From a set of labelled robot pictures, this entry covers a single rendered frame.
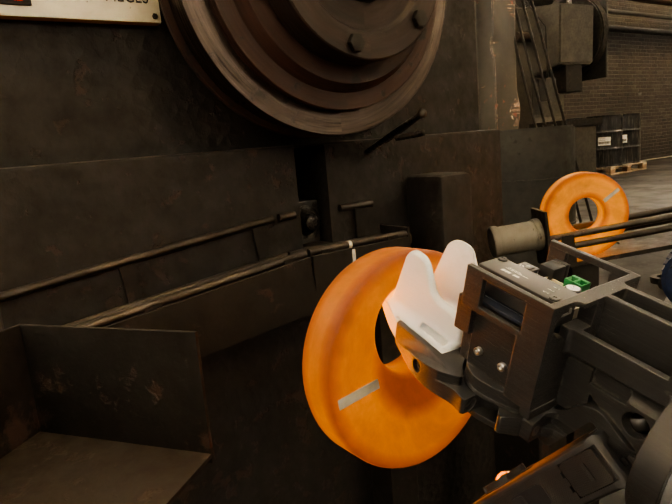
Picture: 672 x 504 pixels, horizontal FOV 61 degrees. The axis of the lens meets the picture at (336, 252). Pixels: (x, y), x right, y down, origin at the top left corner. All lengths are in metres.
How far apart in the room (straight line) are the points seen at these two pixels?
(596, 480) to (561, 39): 8.50
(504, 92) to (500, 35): 0.46
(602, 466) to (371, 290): 0.16
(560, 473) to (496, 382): 0.05
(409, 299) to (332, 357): 0.06
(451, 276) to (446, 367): 0.08
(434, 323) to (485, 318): 0.05
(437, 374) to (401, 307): 0.06
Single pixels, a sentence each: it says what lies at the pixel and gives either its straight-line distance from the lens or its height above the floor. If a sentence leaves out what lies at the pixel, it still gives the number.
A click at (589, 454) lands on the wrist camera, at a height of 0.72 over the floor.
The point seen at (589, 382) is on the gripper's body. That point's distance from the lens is 0.30.
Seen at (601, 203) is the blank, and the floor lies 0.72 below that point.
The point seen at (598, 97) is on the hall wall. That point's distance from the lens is 13.13.
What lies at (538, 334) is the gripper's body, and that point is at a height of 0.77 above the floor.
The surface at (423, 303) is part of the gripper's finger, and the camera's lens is 0.35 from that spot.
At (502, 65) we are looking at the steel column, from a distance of 5.17.
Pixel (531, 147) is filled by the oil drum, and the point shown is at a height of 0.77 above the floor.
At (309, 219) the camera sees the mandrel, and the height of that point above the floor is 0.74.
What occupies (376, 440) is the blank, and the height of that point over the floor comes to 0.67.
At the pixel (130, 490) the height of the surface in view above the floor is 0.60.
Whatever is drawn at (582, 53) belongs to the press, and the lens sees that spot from 9.03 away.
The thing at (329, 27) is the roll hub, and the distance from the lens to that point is 0.79.
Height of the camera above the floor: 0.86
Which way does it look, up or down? 10 degrees down
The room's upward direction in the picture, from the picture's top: 5 degrees counter-clockwise
